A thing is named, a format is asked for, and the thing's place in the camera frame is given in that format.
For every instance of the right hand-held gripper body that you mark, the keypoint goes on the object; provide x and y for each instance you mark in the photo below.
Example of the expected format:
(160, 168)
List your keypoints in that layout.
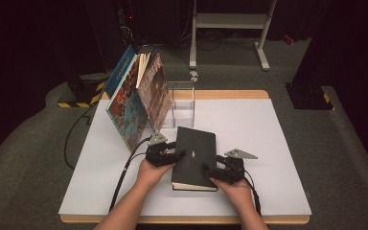
(231, 171)

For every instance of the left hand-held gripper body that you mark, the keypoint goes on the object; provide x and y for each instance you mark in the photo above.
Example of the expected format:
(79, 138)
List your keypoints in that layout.
(159, 155)

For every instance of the black hardcover book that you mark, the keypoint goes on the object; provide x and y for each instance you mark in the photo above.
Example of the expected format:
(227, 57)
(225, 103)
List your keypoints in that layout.
(195, 137)

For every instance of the clear acrylic book rack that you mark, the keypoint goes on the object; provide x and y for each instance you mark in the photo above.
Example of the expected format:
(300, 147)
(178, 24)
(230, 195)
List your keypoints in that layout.
(183, 111)

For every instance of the colourful snake picture book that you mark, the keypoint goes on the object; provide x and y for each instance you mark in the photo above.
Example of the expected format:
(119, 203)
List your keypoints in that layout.
(127, 111)

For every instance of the purple paperback book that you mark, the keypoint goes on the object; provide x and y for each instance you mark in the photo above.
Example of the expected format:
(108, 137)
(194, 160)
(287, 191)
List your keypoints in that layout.
(155, 92)

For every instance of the blue picture book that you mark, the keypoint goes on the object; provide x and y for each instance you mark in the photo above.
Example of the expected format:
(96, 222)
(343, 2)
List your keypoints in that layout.
(119, 72)

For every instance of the person's left hand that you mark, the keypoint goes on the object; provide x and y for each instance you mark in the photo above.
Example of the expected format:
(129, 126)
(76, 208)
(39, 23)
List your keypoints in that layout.
(150, 175)

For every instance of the person's right hand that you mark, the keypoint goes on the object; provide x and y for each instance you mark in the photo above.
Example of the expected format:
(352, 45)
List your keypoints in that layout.
(239, 195)

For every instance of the small white floor object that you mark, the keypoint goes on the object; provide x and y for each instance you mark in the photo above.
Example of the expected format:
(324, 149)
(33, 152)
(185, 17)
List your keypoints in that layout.
(194, 76)

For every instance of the black yellow-striped stand base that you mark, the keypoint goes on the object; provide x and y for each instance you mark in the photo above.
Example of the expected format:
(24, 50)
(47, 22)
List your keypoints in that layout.
(310, 96)
(83, 89)

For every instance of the small red floor object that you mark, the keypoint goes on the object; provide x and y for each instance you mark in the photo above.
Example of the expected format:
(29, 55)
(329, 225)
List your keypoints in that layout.
(288, 39)

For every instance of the white metal stand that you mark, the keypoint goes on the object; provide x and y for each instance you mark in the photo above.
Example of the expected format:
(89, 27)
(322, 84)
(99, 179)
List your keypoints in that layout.
(230, 20)

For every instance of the black curtain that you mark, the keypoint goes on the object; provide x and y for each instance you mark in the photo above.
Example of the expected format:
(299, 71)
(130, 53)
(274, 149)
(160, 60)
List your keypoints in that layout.
(28, 48)
(357, 64)

